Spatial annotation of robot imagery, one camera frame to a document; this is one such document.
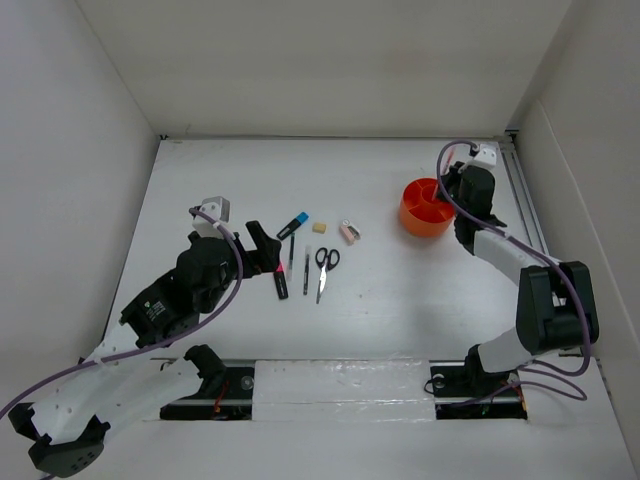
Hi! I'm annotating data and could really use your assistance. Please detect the black gel pen clear cap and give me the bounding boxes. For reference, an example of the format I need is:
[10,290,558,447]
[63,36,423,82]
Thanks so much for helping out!
[303,245,312,296]

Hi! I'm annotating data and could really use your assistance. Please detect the green ended ink pen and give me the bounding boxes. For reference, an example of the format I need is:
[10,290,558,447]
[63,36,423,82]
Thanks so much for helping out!
[287,233,295,276]

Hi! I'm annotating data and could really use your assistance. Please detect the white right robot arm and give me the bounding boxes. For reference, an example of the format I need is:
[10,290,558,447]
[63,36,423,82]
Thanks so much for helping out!
[438,162,599,394]

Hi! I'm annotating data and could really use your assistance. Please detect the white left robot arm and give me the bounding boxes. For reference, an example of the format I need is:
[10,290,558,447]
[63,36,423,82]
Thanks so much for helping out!
[1,221,281,478]

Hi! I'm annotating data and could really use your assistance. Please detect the pink capped black highlighter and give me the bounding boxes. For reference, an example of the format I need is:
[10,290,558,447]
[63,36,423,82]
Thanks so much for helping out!
[273,264,289,300]

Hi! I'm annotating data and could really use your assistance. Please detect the orange round desk organizer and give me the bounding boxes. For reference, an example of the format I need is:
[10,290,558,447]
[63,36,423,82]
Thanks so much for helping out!
[398,178,455,238]

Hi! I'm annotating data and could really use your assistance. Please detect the blue capped black highlighter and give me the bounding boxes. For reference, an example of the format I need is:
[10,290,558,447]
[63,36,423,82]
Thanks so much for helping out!
[276,212,309,240]

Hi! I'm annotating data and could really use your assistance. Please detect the yellow eraser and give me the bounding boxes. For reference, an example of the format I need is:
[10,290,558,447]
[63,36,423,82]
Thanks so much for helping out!
[312,223,326,234]

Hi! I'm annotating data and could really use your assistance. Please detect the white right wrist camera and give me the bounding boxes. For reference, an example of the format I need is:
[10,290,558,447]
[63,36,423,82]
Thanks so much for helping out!
[467,143,498,171]

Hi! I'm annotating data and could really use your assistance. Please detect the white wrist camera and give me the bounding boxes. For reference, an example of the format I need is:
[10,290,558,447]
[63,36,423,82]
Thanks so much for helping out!
[467,143,498,171]
[192,196,231,239]

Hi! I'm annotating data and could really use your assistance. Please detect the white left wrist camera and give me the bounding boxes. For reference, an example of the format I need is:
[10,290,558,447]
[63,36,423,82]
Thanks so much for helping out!
[192,196,231,239]

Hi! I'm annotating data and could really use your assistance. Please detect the black handled scissors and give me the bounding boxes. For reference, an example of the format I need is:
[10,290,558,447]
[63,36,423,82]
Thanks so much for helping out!
[315,247,341,304]

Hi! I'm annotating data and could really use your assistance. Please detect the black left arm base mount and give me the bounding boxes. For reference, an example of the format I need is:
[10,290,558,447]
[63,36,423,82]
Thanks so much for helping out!
[159,345,256,421]

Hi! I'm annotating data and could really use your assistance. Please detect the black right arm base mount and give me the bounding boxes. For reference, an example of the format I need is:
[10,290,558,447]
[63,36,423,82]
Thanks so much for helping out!
[423,346,528,420]

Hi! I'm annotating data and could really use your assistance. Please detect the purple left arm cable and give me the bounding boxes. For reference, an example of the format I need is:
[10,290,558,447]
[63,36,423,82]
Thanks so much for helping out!
[0,207,246,421]

